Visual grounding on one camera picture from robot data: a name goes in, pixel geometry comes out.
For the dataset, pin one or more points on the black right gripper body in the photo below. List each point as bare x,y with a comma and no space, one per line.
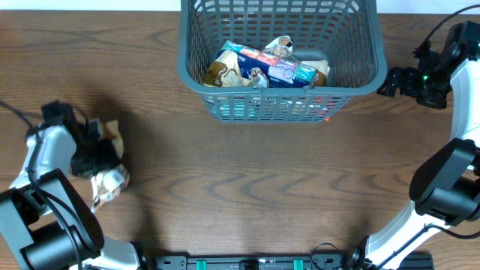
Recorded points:
430,88

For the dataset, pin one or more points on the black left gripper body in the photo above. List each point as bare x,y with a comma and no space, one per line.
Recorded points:
95,154

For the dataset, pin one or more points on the spaghetti pack with red end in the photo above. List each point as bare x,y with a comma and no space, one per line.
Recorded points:
310,109

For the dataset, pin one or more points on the blue Kleenex tissue pack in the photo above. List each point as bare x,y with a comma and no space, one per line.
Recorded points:
264,60

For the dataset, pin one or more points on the cream cookie snack bag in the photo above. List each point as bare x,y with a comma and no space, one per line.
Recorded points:
281,47

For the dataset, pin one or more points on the teal flushable wipes pack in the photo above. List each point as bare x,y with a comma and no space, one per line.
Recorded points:
238,108

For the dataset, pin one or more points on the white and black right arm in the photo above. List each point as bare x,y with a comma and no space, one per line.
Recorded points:
440,196

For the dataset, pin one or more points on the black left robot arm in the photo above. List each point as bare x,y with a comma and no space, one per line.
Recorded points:
46,217

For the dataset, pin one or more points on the grey plastic mesh basket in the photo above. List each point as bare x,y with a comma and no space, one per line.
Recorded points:
345,33

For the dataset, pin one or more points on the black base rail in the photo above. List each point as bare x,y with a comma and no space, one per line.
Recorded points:
325,260

